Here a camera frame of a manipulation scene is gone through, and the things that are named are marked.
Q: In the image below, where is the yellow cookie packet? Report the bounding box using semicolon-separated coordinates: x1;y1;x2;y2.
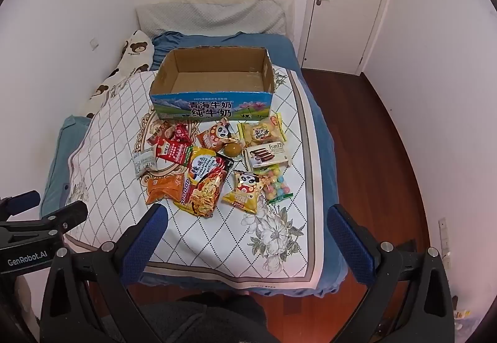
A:
238;114;287;147

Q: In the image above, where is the bear print pillow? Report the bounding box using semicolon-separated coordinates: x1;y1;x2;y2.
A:
80;30;154;120

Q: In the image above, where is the white printed cloth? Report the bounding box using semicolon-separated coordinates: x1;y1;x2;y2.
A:
63;63;323;291

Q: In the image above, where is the brown snack packet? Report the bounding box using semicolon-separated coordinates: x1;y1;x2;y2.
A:
148;120;173;145

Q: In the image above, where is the red and white snack packet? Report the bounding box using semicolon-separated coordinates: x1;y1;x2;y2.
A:
155;139;193;165

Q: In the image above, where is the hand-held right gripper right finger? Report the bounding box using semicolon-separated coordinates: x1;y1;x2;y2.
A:
327;204;455;343

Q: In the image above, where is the small red snack packet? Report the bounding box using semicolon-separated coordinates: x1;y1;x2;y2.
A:
171;123;193;145

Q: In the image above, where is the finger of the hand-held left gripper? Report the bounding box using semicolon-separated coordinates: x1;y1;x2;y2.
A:
0;191;41;219
37;200;89;237

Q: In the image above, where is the printed cardboard box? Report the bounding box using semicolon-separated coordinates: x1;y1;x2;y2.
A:
149;47;277;121

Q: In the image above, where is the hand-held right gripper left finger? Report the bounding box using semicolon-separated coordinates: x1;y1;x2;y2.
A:
39;203;169;343

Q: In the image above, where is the chocolate wafer box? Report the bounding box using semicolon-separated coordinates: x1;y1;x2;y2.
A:
244;142;291;170

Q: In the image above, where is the orange panda snack packet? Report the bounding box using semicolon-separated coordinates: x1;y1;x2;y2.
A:
197;121;239;153

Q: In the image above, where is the grey pillow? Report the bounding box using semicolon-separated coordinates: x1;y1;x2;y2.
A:
136;0;290;37

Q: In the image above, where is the yellow panda snack packet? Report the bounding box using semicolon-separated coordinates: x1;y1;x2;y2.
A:
222;169;269;215

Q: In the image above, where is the small white snack packet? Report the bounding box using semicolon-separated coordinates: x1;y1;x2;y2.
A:
133;147;158;176

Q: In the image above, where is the large noodle packet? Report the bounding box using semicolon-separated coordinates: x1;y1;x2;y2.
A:
179;147;235;218

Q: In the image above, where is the cream padded headboard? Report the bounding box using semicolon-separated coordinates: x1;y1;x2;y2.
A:
186;0;296;52

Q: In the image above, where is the blue bed sheet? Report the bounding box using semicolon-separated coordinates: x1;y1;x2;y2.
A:
39;31;348;297

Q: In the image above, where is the plain orange snack packet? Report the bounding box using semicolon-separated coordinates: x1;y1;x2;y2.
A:
145;173;185;205

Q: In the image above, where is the packed braised egg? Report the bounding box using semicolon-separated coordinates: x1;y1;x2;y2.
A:
222;141;244;161

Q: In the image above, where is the white door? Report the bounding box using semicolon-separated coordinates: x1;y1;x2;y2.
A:
301;0;399;75

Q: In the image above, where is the white power strip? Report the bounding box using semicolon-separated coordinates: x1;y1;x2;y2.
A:
439;217;453;270

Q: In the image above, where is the colourful candy bag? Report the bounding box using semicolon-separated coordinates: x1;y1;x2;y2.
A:
254;164;294;205

